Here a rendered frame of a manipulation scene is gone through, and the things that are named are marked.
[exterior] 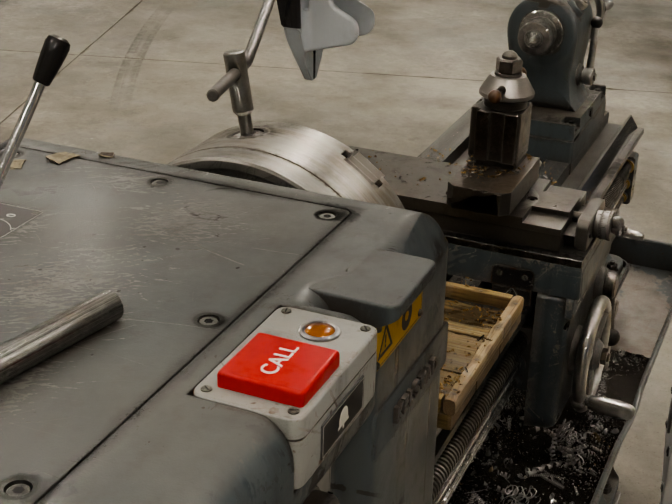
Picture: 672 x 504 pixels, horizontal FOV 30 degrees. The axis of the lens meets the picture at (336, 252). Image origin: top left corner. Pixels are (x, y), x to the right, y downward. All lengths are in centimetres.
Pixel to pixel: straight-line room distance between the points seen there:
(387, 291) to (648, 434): 229
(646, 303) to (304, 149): 142
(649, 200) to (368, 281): 367
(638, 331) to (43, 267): 166
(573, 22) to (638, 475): 116
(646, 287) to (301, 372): 190
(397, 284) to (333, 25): 21
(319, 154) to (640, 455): 196
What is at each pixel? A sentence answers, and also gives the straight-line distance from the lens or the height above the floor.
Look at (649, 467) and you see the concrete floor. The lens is 306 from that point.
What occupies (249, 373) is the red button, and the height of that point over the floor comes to 127.
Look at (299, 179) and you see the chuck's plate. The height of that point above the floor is 122.
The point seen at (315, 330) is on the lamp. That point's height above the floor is 126.
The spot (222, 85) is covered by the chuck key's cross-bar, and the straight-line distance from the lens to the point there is 120.
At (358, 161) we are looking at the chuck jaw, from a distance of 129.
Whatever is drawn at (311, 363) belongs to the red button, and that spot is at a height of 127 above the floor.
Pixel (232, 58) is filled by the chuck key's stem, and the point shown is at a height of 131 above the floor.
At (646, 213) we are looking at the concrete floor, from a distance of 445.
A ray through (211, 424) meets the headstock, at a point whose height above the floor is 125.
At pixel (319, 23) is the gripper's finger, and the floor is 142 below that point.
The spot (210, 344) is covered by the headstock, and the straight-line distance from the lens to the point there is 84.
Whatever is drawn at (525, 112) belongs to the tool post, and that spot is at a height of 110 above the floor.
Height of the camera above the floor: 166
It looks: 25 degrees down
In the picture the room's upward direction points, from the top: 2 degrees clockwise
